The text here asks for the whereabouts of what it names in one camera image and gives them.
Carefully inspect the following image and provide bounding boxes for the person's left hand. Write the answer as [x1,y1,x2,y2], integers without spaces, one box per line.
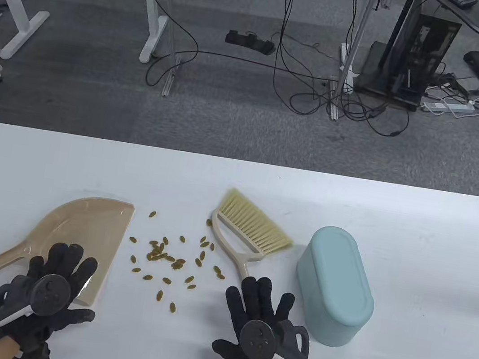
[0,232,107,359]

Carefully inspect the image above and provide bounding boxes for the person's right hand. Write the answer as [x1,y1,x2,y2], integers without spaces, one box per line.
[210,271,325,359]

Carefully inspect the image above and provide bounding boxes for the beige plastic dustpan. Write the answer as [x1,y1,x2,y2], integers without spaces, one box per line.
[0,181,136,311]

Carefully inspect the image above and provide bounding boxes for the beige hand broom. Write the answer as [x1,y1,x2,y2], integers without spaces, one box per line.
[202,185,300,288]

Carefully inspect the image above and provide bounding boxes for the mint desktop trash can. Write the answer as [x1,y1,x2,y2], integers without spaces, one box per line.
[286,222,386,353]

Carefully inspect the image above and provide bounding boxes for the raisins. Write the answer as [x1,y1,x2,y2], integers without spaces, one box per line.
[119,207,233,321]

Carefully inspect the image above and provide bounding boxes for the black left hand controller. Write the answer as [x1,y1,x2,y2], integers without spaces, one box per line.
[0,267,74,339]

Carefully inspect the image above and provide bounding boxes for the black hand controller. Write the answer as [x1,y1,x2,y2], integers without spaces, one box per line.
[0,267,74,339]
[236,313,319,359]

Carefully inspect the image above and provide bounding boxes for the black right hand controller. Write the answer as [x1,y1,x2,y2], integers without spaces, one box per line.
[236,313,319,359]

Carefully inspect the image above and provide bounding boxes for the white table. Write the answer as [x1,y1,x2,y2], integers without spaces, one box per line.
[0,120,479,359]

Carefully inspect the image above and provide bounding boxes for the white power strip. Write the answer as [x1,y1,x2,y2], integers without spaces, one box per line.
[421,96,477,119]

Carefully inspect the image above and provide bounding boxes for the black computer tower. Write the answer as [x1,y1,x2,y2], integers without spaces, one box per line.
[354,0,466,117]

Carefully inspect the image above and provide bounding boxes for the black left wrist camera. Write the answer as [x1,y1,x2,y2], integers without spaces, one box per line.
[18,337,53,359]

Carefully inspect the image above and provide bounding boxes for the long aluminium profile post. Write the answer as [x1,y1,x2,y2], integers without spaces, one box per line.
[142,0,191,98]
[328,0,380,125]

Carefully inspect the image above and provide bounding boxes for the black cable tangle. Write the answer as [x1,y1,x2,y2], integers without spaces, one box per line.
[285,77,414,140]

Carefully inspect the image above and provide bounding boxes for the white desk frame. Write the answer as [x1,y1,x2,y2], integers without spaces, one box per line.
[80,0,418,105]

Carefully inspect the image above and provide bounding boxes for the black hanging cables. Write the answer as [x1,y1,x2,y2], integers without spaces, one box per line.
[258,0,341,118]

